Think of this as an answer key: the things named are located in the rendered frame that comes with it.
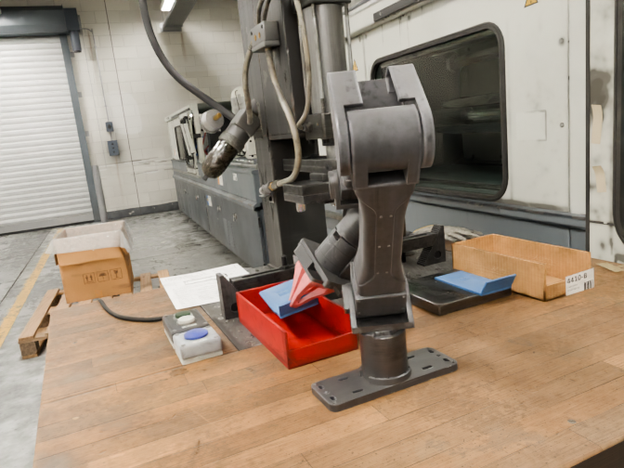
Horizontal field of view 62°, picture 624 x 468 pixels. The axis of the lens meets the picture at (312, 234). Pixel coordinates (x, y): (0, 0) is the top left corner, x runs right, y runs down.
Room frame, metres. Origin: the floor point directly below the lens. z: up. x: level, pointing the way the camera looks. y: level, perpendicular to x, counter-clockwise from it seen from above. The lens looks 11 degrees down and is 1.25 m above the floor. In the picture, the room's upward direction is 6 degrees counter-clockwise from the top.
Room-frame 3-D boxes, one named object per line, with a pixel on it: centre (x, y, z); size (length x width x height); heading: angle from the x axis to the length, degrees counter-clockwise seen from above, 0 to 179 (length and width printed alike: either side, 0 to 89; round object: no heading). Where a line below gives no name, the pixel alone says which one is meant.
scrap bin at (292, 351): (0.86, 0.05, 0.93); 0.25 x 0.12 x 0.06; 24
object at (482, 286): (0.97, -0.30, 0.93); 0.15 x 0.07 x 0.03; 23
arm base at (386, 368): (0.66, -0.08, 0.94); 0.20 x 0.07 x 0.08; 114
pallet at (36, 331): (3.86, 1.62, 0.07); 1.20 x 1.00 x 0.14; 17
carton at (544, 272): (1.02, -0.41, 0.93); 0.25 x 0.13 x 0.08; 24
